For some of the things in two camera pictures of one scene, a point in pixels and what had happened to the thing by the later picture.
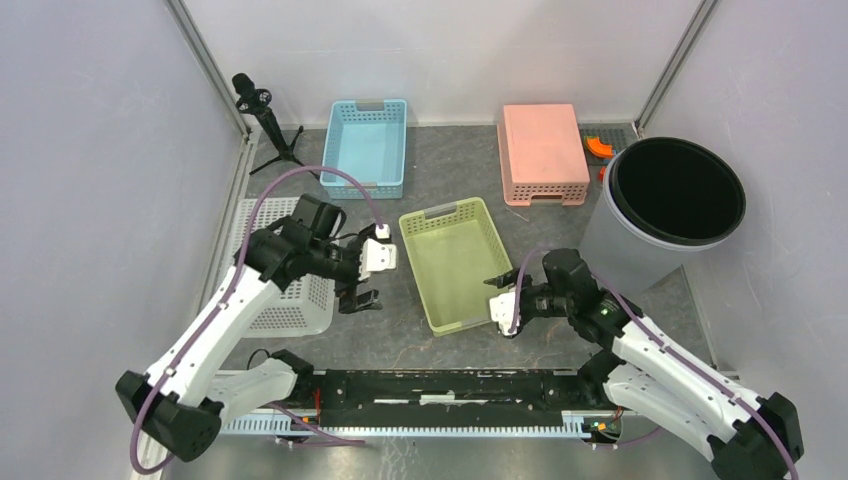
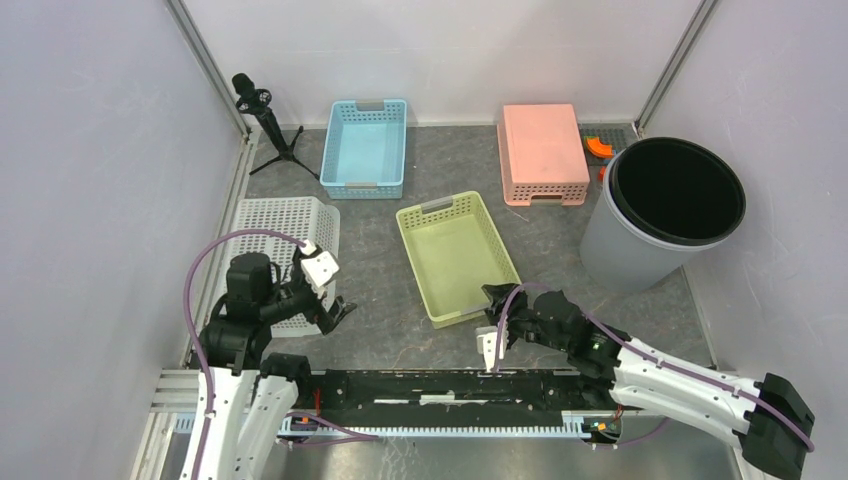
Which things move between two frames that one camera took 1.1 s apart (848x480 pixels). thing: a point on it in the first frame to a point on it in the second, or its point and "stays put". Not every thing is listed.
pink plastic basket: [541, 155] stays put
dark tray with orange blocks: [603, 140] stays put
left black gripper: [349, 301] to [318, 313]
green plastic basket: [452, 250] stays put
